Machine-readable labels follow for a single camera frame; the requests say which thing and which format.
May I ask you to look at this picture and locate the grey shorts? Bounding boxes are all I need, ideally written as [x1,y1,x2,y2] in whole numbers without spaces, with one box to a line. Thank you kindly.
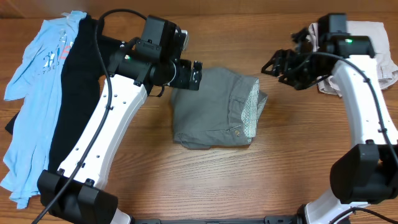
[170,67,267,149]

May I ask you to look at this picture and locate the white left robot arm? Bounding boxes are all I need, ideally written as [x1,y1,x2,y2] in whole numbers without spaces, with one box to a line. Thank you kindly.
[37,16,202,223]

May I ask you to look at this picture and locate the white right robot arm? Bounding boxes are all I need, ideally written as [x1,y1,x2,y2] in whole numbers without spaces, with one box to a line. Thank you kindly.
[262,13,397,224]

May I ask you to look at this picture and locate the folded beige shorts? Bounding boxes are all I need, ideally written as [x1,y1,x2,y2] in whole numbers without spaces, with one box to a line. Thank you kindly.
[307,21,397,97]

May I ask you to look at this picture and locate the black t-shirt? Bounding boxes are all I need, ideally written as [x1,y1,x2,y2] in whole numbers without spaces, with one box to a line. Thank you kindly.
[6,15,102,172]

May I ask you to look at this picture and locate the light blue t-shirt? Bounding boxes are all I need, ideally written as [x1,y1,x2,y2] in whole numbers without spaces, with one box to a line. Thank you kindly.
[1,11,87,209]

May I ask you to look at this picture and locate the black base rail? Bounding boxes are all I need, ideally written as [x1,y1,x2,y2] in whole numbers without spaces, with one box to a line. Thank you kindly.
[133,215,306,224]

